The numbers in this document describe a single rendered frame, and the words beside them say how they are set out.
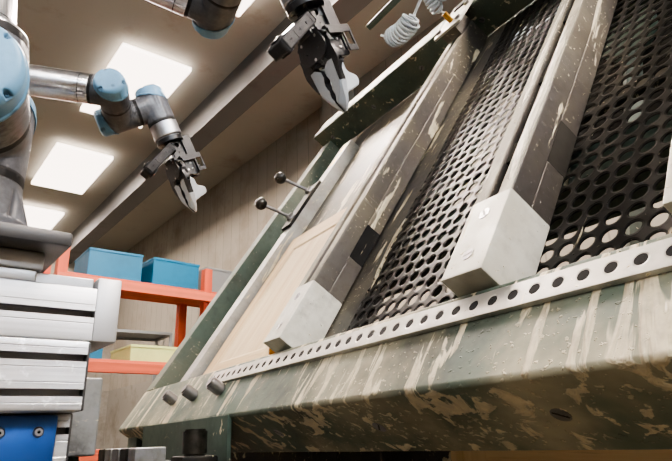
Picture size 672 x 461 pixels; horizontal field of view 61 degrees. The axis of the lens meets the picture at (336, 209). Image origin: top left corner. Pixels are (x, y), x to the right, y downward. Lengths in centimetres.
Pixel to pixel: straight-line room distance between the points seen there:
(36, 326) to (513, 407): 60
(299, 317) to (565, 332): 57
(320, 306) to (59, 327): 41
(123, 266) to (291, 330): 323
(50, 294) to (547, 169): 67
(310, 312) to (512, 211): 45
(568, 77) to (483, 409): 52
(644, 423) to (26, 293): 72
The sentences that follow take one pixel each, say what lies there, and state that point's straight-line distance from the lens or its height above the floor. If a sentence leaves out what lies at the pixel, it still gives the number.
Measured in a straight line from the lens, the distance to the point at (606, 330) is 48.
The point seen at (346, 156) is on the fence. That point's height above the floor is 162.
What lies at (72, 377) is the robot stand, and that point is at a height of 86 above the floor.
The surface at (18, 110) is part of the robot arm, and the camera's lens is 85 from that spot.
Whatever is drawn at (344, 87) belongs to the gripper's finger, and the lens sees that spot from 102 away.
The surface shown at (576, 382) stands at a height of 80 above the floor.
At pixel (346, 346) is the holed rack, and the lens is 77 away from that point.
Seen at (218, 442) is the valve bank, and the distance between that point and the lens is 104.
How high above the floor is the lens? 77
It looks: 22 degrees up
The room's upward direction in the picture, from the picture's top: 2 degrees counter-clockwise
